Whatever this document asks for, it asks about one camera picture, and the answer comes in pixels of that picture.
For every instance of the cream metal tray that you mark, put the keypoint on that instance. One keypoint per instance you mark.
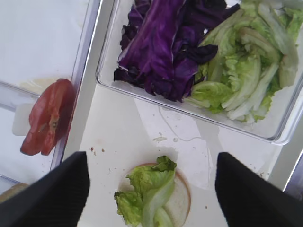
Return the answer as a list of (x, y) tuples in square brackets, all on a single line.
[(119, 132)]

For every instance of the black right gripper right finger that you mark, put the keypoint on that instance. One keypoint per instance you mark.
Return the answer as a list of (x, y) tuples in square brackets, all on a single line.
[(247, 200)]

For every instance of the bun bottom on tray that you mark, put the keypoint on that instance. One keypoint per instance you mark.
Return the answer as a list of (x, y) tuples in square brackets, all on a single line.
[(179, 204)]

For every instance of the clear plastic salad box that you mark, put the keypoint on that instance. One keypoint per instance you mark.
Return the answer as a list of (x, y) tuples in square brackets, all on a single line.
[(277, 127)]

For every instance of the white block by tomato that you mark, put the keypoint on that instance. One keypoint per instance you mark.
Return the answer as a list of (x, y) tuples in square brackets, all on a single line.
[(21, 125)]

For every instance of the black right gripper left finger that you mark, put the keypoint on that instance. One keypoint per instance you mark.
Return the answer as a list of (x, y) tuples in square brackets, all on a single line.
[(56, 200)]

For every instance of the purple cabbage shreds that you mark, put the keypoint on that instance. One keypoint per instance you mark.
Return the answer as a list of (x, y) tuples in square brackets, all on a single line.
[(165, 41)]

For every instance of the front tomato slice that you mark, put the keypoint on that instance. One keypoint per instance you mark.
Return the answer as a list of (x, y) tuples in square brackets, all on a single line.
[(49, 118)]

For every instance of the upright bun half left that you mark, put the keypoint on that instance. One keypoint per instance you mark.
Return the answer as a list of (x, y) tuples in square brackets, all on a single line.
[(12, 191)]

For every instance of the green lettuce pile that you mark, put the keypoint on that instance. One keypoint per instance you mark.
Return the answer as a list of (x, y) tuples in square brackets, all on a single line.
[(256, 56)]

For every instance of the left upper clear rail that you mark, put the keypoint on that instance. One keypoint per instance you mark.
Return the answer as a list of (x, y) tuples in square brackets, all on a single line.
[(12, 96)]

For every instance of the green lettuce leaf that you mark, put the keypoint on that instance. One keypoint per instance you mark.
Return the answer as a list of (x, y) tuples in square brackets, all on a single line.
[(153, 186)]

